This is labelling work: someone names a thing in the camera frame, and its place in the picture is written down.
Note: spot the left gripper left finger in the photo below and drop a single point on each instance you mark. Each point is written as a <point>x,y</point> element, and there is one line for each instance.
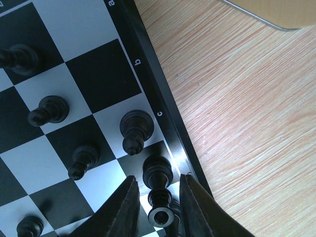
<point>117,217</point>

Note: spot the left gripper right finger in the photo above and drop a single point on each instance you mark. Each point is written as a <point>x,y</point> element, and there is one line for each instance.
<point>201,214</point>

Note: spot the black queen chess piece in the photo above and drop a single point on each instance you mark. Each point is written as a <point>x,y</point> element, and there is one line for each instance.
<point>157,176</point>

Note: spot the black pawn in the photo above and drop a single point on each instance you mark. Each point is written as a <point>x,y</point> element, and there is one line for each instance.
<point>30,226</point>
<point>85,157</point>
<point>21,59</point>
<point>51,109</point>

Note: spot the black bishop chess piece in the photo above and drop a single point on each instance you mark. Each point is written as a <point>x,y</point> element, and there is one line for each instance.
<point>136,127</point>

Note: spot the black silver chess board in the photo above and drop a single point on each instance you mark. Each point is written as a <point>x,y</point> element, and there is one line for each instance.
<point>98,57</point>

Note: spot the gold tin box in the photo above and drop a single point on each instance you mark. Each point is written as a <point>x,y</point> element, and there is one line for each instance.
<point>285,15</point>

